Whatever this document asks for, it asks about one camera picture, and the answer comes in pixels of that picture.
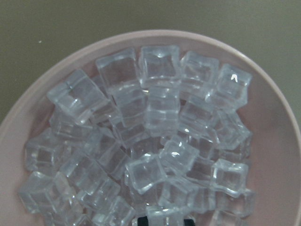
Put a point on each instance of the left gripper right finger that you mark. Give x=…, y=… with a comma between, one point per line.
x=189, y=222

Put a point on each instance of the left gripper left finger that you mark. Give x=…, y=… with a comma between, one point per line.
x=142, y=221

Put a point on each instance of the pile of ice cubes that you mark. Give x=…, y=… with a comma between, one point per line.
x=154, y=127

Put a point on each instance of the pink bowl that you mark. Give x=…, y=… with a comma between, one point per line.
x=275, y=173

